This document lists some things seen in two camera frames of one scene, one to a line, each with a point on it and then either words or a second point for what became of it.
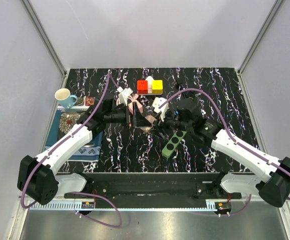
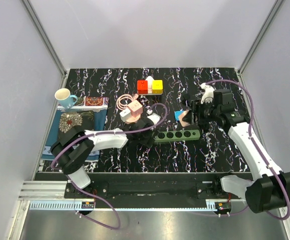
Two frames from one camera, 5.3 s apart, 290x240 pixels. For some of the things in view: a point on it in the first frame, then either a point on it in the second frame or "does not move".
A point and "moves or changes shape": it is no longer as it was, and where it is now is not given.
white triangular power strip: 150,79 does not move
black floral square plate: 66,120 does not move
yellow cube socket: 157,87 does not move
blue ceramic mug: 66,100 does not move
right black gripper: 159,129 -> 191,117
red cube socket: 142,87 does not move
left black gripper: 140,121 -> 149,141
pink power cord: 133,98 moves or changes shape
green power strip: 174,142 moves or changes shape
